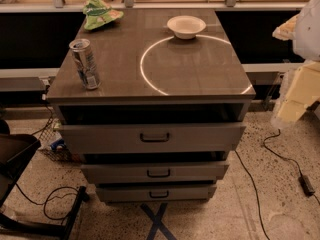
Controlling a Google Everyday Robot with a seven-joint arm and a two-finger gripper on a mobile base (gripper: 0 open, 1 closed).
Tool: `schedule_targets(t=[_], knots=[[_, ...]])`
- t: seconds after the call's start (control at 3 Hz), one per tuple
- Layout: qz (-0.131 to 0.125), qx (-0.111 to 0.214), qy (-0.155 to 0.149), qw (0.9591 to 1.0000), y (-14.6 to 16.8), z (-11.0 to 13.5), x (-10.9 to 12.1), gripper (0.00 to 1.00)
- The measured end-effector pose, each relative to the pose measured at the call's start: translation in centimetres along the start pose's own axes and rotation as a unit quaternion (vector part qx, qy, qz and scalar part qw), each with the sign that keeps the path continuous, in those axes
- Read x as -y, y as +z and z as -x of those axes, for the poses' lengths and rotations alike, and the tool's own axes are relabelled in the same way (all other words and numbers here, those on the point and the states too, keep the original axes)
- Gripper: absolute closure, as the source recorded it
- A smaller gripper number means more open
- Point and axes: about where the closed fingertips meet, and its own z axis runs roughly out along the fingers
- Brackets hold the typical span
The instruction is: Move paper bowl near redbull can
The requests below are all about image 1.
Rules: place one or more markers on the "middle grey drawer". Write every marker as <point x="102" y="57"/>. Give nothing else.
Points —
<point x="154" y="172"/>

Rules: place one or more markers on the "silver redbull can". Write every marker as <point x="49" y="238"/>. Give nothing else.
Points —
<point x="85" y="63"/>

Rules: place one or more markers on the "wire mesh basket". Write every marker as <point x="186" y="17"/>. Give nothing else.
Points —
<point x="53" y="145"/>

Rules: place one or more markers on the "bottom grey drawer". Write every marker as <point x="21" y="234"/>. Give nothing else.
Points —
<point x="156" y="193"/>

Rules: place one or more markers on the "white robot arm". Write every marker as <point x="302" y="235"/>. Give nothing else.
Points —
<point x="304" y="30"/>

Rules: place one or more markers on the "grey drawer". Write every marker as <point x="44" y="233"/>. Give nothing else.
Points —
<point x="156" y="193"/>
<point x="154" y="172"/>
<point x="151" y="138"/>

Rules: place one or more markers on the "grey drawer cabinet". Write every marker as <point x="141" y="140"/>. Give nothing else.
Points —
<point x="149" y="76"/>

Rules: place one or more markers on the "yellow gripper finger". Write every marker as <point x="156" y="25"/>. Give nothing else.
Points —
<point x="300" y="88"/>

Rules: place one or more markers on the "green chip bag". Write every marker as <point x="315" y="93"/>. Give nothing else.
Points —
<point x="99" y="13"/>

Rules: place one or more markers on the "white paper bowl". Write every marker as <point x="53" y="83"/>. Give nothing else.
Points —
<point x="186" y="27"/>

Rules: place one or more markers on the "top grey drawer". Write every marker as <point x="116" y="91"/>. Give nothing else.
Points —
<point x="151" y="138"/>

